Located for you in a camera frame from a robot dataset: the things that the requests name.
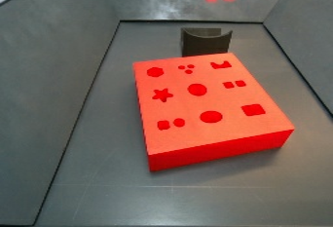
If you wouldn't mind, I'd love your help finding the red shape-sorter board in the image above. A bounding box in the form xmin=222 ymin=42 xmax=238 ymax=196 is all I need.
xmin=132 ymin=53 xmax=294 ymax=171

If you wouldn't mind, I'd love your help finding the black curved holder stand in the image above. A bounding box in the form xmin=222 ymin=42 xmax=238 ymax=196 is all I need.
xmin=180 ymin=27 xmax=232 ymax=57

